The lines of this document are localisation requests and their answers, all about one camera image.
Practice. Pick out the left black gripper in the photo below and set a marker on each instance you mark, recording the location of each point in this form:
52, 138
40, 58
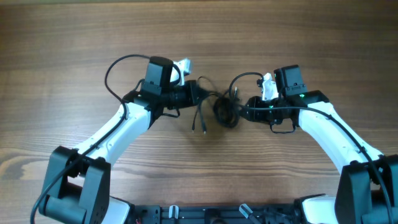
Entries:
190, 86

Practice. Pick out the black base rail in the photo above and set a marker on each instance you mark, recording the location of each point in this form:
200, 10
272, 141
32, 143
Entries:
174, 214

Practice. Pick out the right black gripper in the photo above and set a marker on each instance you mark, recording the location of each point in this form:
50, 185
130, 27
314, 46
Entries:
255, 115

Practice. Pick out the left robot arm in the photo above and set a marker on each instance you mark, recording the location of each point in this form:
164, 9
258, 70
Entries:
76, 188

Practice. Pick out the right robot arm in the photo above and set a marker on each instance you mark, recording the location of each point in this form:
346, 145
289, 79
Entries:
367, 190

